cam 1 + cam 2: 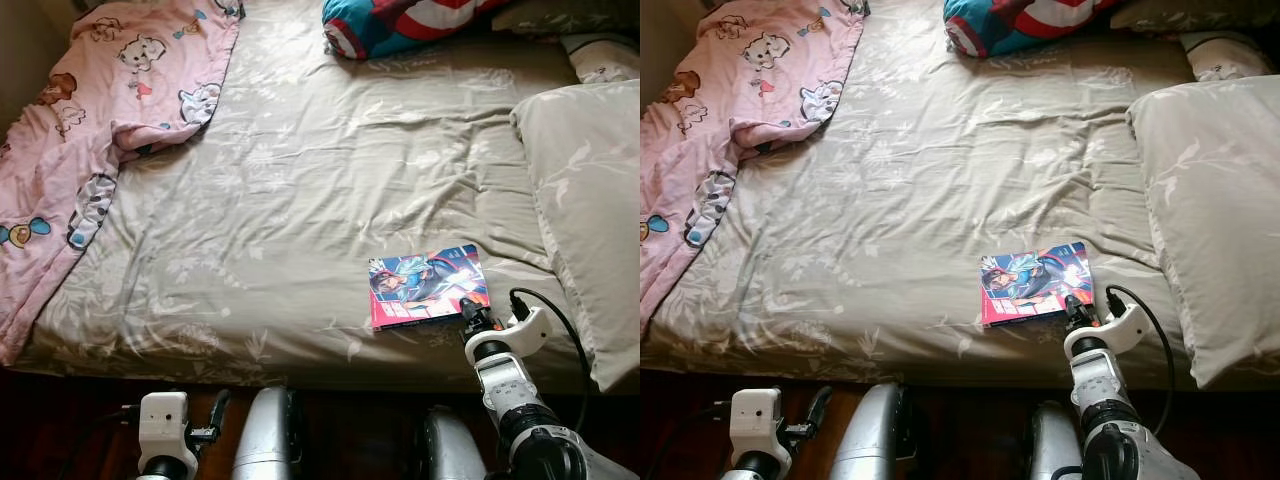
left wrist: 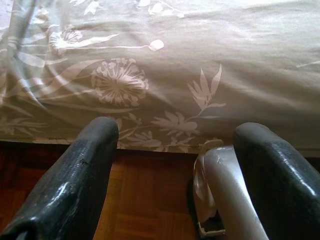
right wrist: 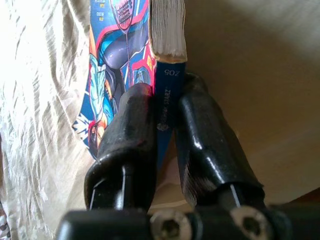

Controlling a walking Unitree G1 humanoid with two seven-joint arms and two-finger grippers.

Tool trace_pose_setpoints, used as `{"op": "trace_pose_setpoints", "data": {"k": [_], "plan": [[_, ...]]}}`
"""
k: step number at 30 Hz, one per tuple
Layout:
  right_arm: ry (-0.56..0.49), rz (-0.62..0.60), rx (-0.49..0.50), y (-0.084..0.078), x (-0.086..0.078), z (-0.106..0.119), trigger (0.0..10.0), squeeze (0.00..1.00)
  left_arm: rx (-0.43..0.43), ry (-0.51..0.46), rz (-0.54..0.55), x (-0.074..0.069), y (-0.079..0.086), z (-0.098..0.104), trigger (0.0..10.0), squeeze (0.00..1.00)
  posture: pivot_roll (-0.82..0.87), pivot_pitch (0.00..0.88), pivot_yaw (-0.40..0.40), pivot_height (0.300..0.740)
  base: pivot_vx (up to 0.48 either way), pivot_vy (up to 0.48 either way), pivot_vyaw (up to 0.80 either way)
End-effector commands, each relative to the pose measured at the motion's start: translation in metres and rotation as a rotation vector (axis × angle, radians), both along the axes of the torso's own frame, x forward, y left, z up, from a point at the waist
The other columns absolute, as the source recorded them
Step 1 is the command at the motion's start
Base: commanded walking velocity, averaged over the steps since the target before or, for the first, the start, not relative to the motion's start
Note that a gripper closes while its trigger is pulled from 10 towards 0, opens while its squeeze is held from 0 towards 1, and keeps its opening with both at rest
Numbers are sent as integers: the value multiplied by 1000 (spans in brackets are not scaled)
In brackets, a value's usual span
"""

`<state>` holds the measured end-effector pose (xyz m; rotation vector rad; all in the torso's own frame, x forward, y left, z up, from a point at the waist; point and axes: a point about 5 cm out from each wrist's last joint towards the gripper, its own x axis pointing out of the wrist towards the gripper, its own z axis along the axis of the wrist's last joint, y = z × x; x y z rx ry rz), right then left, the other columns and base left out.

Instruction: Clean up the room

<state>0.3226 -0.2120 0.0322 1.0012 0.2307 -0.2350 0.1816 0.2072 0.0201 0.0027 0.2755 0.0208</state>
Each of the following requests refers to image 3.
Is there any beige leaf print bedsheet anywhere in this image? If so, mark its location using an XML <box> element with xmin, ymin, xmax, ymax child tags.
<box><xmin>0</xmin><ymin>0</ymin><xmax>101</xmax><ymax>240</ymax></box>

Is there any colourful comic book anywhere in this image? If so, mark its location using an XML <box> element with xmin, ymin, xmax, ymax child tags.
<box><xmin>71</xmin><ymin>0</ymin><xmax>201</xmax><ymax>208</ymax></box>

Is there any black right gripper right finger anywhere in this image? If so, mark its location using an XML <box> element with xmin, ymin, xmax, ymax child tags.
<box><xmin>174</xmin><ymin>72</ymin><xmax>266</xmax><ymax>208</ymax></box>

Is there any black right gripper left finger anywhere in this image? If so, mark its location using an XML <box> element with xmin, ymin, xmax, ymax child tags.
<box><xmin>83</xmin><ymin>83</ymin><xmax>158</xmax><ymax>211</ymax></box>

